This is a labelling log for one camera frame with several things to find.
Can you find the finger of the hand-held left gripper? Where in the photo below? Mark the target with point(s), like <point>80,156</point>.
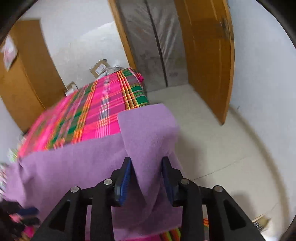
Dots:
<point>27,211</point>

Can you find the wooden wardrobe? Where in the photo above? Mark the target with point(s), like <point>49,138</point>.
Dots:
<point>25,81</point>

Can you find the pink white paper poster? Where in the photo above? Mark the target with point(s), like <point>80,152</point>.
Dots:
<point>9,52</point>

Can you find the grey plastic parcel bag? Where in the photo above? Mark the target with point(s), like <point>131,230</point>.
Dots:
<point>115,69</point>

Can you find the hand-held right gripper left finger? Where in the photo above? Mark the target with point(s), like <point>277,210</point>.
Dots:
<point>122,186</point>

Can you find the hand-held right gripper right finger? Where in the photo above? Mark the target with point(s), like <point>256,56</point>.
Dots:
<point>167,184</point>

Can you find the pink green plaid blanket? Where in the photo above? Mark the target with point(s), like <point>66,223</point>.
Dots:
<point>92,111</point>

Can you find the purple fleece pants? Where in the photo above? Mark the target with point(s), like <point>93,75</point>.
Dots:
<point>92,162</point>

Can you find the wooden door frame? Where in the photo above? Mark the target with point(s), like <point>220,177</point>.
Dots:
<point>124,41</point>

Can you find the white cardboard box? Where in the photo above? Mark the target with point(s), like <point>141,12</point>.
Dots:
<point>71,88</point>

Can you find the wooden door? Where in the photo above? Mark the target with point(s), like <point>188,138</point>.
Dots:
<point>208,58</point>

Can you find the clear plastic door curtain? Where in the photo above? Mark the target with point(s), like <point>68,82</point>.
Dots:
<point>150,46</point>

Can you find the brown cardboard box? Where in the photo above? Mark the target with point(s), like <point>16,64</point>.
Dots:
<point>99,69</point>

